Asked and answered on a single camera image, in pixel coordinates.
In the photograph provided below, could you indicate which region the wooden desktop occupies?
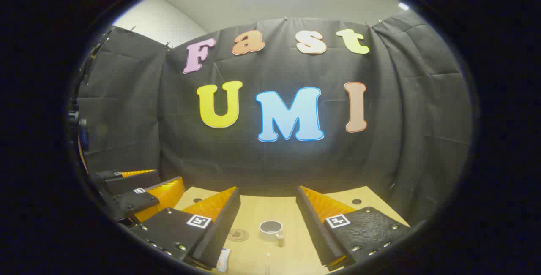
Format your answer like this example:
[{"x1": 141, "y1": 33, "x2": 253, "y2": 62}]
[{"x1": 173, "y1": 185, "x2": 410, "y2": 275}]

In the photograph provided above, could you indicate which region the white cup with wooden handle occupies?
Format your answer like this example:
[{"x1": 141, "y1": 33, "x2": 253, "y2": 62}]
[{"x1": 259, "y1": 220, "x2": 286, "y2": 247}]

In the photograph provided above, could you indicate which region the white toothpaste tube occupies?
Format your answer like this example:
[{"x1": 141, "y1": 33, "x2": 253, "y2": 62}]
[{"x1": 216, "y1": 248, "x2": 232, "y2": 272}]

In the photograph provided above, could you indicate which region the round cork coaster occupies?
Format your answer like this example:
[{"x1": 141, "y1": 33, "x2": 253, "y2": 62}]
[{"x1": 227, "y1": 229, "x2": 250, "y2": 242}]

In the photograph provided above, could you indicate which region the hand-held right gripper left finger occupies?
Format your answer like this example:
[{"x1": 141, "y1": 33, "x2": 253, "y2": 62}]
[{"x1": 129, "y1": 186, "x2": 241, "y2": 270}]

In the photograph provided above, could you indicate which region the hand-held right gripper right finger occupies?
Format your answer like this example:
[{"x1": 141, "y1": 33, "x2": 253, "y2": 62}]
[{"x1": 296, "y1": 185, "x2": 413, "y2": 271}]

